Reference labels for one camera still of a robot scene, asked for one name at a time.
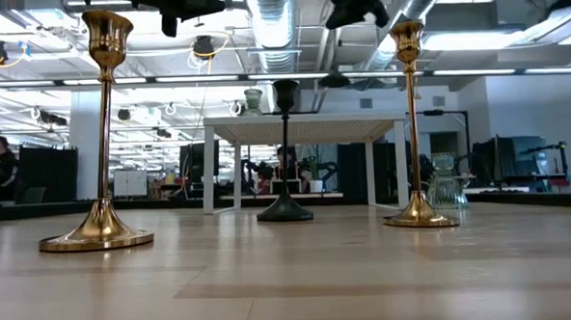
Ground black tall candlestick holder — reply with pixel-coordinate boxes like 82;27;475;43
314;29;352;90
250;78;315;225

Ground green ribbed glass candle holder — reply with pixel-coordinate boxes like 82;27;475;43
242;87;265;118
423;151;470;212

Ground gold tall candlestick holder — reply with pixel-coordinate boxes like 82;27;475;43
374;17;461;231
28;6;156;254

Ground long ceiling light strip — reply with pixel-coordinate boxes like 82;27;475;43
0;55;571;99

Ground white small shelf table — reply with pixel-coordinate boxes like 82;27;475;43
199;109;411;221

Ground black computer monitor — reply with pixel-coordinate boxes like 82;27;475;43
177;141;223;188

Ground black cabinet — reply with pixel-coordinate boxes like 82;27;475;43
336;141;399;201

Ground white low cabinet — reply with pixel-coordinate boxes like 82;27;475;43
111;168;150;200

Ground green plant in white pot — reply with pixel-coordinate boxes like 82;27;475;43
298;155;340;195

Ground black partition panels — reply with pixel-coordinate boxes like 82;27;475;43
17;144;82;204

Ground black monitors on desk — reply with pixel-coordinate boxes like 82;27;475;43
468;133;549;188

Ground silver round ventilation duct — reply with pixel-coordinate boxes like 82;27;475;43
245;0;303;75

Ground black door frame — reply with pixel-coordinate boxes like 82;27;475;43
405;108;473;174

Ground black table edge rail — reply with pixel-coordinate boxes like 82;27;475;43
0;178;571;236

